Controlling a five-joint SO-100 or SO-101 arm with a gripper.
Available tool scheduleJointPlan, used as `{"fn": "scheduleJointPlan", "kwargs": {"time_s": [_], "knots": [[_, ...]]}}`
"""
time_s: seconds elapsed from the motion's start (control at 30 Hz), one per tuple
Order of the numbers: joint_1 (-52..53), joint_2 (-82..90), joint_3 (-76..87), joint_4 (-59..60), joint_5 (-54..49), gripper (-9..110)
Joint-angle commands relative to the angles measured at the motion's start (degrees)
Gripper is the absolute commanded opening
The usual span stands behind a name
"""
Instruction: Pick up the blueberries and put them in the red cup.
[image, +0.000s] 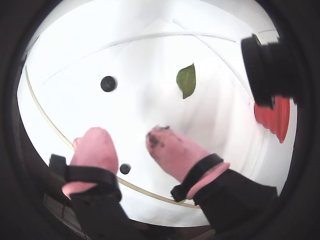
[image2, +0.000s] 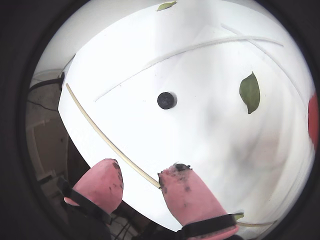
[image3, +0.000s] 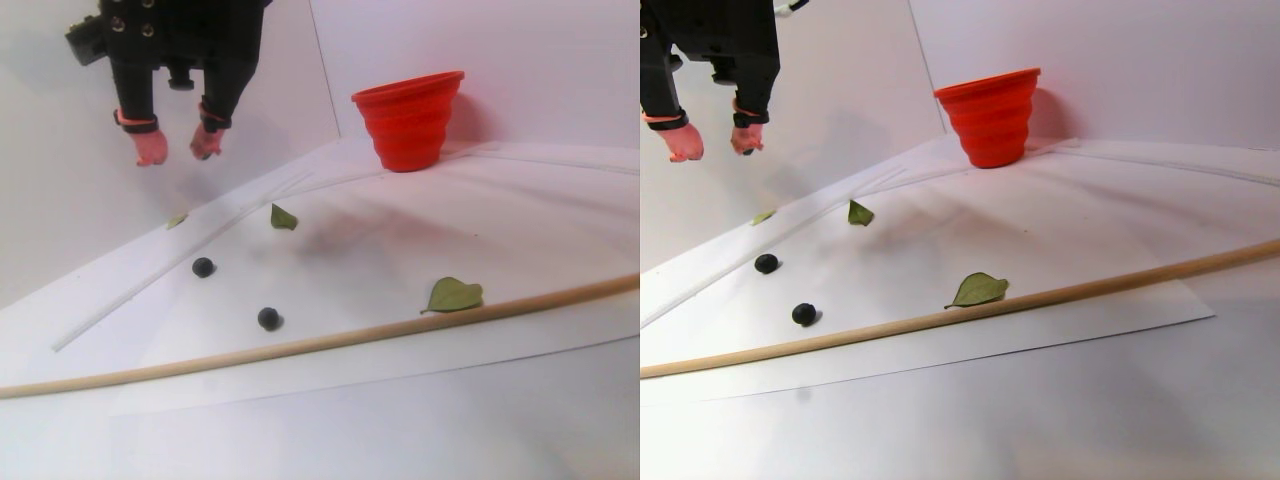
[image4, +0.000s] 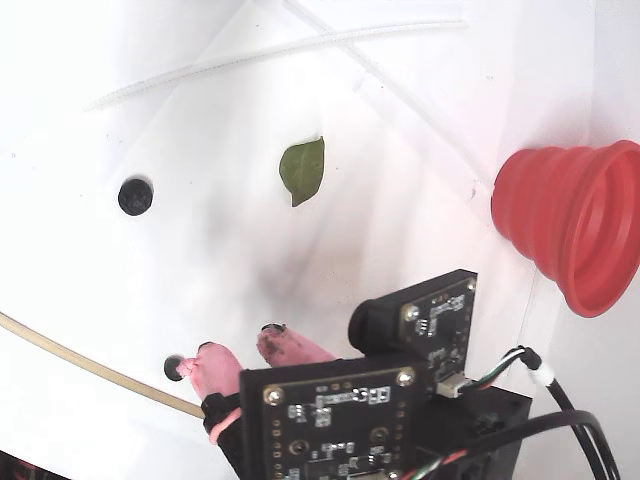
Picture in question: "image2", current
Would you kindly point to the pink-tipped gripper finger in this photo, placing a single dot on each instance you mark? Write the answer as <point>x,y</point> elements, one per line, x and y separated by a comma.
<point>100,187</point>
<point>190,197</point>

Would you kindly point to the blueberry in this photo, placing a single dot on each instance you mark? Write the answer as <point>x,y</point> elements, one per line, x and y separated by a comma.
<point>165,100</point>

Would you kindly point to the red collapsible silicone cup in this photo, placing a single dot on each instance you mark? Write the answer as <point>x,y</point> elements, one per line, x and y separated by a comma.
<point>313,120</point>

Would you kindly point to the long wooden stick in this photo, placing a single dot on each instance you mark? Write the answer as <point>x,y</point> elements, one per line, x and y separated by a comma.
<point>125,158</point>

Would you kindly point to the white paper sheet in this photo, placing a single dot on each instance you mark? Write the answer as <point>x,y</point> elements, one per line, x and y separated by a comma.
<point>200,137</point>

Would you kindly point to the dark green flat leaf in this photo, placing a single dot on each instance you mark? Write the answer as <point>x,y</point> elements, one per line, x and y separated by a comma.
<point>250,92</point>

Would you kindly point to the white plastic tube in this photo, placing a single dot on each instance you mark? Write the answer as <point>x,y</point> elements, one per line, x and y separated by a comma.
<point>265,53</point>
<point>200,44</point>

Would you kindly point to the tiny green leaf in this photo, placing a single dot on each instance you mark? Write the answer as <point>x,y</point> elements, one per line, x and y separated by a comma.
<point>165,6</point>

